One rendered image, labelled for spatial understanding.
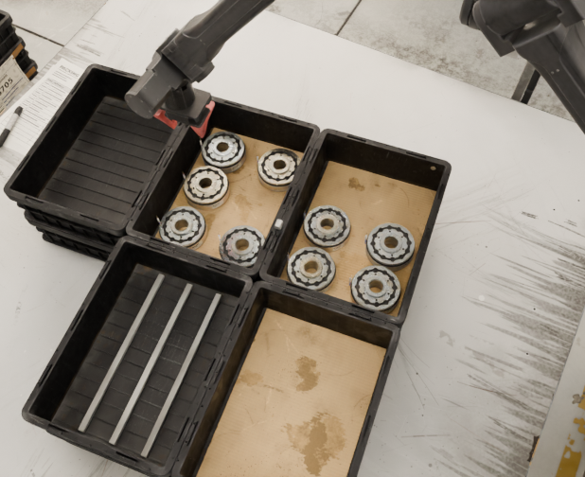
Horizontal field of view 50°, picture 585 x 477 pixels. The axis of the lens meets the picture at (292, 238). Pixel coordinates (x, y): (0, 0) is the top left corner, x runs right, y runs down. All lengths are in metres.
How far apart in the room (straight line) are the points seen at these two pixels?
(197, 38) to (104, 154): 0.66
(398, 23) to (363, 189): 1.68
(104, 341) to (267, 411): 0.37
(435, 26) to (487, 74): 0.35
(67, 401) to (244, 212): 0.54
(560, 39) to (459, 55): 2.20
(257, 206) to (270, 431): 0.50
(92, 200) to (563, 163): 1.18
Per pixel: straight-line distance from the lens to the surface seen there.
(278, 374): 1.27
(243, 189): 1.46
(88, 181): 1.56
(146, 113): 1.11
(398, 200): 1.45
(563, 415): 2.25
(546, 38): 0.75
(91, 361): 1.35
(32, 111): 1.93
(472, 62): 2.93
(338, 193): 1.44
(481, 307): 1.51
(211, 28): 0.97
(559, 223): 1.66
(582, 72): 0.77
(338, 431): 1.24
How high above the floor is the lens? 2.05
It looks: 62 degrees down
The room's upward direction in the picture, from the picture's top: 4 degrees counter-clockwise
